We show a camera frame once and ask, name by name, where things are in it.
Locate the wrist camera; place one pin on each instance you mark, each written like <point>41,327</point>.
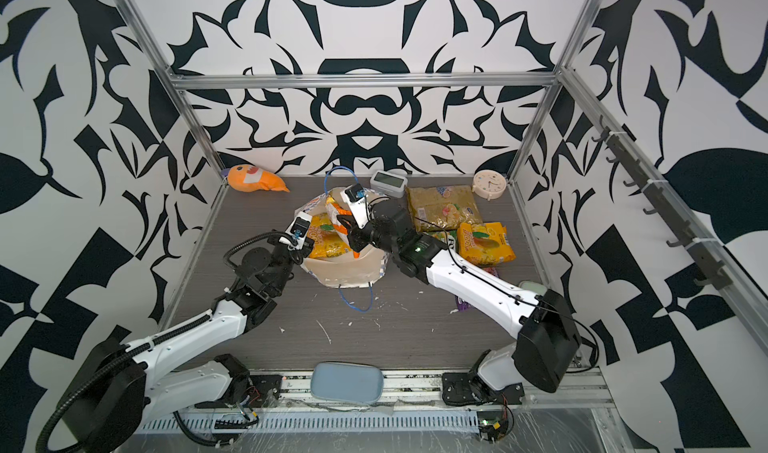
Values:
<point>356,199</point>
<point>299,229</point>

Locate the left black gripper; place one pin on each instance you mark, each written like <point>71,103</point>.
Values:
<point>304,250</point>

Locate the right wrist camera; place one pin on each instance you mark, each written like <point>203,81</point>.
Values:
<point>356,199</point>

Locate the yellow orange candy bag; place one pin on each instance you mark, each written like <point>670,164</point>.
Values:
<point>484,245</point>

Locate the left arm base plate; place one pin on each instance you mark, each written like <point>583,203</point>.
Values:
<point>263,391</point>

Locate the white cable duct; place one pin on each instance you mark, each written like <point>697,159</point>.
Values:
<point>459,421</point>

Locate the small circuit board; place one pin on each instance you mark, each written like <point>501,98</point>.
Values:
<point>494,426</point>

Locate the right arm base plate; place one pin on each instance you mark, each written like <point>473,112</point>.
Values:
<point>464,389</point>

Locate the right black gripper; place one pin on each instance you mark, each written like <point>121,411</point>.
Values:
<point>361,241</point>

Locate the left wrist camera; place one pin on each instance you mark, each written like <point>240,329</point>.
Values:
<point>299,229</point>

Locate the orange plush toy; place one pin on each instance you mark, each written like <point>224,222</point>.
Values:
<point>248,178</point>

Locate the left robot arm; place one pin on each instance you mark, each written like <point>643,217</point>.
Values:
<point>122,386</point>

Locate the blue checkered paper bag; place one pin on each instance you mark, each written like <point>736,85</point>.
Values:
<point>349,271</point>

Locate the orange Fox's fruits candy bag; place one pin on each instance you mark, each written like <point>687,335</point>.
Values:
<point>337,214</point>

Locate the beige alarm clock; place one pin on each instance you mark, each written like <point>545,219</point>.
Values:
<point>489,185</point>

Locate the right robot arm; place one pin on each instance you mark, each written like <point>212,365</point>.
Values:
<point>545,335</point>

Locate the black hook rail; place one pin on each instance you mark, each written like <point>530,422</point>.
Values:
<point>666,203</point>

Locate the white digital clock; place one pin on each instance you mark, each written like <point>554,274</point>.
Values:
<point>389,183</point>

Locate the green Fox's candy bag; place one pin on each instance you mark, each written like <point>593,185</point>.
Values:
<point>447,237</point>

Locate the light green container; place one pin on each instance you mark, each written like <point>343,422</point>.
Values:
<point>534,287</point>

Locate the gold snack bag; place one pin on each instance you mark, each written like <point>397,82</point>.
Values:
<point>442,207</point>

